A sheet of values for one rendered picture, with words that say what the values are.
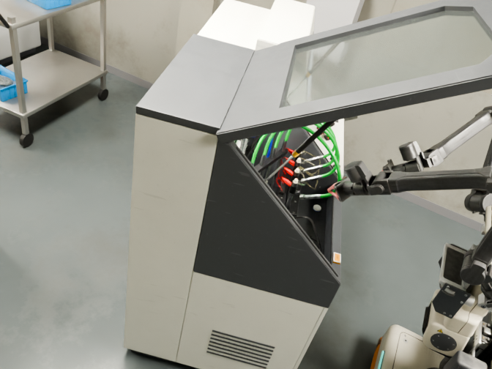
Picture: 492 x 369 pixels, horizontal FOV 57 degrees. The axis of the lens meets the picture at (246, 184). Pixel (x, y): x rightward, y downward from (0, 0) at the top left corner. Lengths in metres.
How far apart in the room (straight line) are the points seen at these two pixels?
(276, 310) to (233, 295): 0.20
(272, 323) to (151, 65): 3.15
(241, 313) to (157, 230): 0.55
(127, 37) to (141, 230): 3.10
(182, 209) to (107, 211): 1.64
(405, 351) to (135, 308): 1.42
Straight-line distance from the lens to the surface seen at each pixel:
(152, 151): 1.58
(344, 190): 1.72
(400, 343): 2.71
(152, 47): 4.56
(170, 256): 1.90
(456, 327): 2.14
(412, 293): 3.40
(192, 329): 2.25
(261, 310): 2.03
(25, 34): 5.14
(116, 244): 3.08
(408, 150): 1.86
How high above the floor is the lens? 2.27
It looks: 38 degrees down
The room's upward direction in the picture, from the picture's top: 14 degrees clockwise
